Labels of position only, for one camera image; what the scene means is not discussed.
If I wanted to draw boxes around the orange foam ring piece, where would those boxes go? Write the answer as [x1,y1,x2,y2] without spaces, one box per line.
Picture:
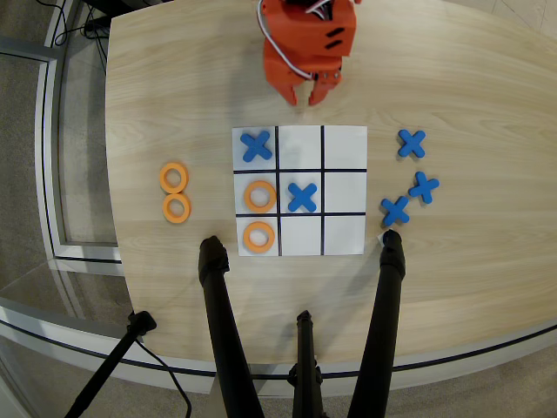
[243,179,279,214]
[242,220,277,255]
[162,192,192,225]
[158,162,191,195]

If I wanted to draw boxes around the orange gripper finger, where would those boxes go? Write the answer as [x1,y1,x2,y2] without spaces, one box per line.
[307,68,343,107]
[277,80,306,107]

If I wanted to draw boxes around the thin black stand leg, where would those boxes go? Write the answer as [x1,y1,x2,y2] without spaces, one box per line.
[64,310,158,418]

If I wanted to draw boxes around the black tripod centre column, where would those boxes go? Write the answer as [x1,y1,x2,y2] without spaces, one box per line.
[286,309,325,418]

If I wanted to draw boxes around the black background cables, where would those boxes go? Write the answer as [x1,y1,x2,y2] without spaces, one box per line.
[42,0,110,66]

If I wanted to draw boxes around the black tripod leg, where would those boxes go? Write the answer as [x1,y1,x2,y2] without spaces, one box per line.
[346,229,407,418]
[197,235,266,418]

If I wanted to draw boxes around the white tic-tac-toe grid sheet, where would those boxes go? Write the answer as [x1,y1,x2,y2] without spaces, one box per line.
[231,125,369,258]

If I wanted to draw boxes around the metal glass partition frame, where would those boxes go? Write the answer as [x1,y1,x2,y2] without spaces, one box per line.
[0,35,128,276]

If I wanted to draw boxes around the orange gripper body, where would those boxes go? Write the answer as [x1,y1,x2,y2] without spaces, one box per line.
[262,0,359,91]

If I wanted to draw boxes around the black floor cable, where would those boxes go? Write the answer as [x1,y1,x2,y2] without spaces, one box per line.
[134,338,193,418]

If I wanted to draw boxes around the blue foam cross piece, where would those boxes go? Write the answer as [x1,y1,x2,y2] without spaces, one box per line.
[397,129,427,158]
[407,171,440,204]
[380,195,411,227]
[287,182,319,214]
[239,131,274,164]

